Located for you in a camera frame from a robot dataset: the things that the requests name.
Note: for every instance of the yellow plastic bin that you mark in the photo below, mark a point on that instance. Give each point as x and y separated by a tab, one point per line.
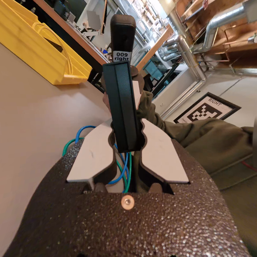
24	36

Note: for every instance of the silver ventilation duct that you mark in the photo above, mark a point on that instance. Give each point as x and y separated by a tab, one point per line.
212	28

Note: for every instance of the person's right hand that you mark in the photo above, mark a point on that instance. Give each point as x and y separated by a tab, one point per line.
106	102

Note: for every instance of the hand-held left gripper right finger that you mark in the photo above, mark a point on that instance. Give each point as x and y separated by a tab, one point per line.
162	156

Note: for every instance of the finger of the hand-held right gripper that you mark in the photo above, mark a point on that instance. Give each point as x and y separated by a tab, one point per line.
136	90

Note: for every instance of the person's right forearm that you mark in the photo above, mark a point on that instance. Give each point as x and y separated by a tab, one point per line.
180	130

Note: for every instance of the person's olive clothing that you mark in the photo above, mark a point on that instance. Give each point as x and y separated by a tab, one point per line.
230	152

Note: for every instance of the black white marker poster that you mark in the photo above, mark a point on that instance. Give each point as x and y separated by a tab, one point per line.
204	112

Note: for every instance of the black network switch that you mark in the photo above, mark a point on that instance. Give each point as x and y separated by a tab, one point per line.
120	104

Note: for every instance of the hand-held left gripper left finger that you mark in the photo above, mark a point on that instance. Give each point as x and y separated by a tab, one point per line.
90	156

